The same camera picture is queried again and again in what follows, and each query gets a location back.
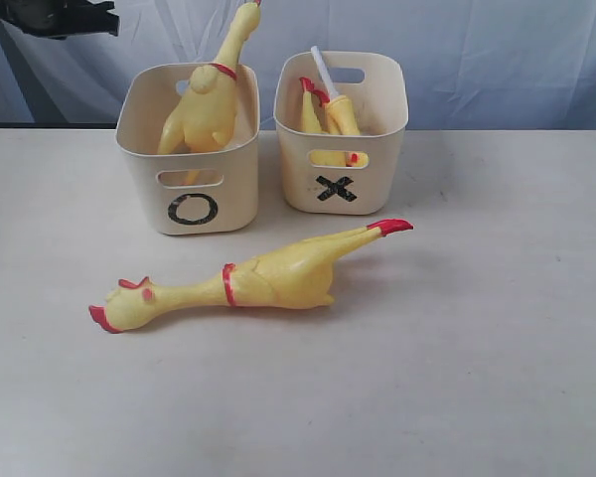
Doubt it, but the cream bin marked O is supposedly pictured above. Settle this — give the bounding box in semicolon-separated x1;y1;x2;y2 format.
115;63;259;236

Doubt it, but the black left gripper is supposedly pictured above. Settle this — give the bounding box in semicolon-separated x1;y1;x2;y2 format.
0;0;119;39

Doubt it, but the cream bin marked X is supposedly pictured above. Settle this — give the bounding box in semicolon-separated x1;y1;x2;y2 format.
274;51;408;215

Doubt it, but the yellow rubber chicken front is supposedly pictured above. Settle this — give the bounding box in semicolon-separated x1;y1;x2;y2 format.
156;0;263;188

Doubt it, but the yellow chicken body headless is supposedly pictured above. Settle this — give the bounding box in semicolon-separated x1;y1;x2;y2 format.
299;77;329;134

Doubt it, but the white backdrop curtain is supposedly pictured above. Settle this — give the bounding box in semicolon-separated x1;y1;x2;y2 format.
0;1;596;129

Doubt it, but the yellow rubber chicken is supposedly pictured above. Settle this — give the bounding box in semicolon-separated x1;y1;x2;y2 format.
156;0;263;188
88;219;413;334

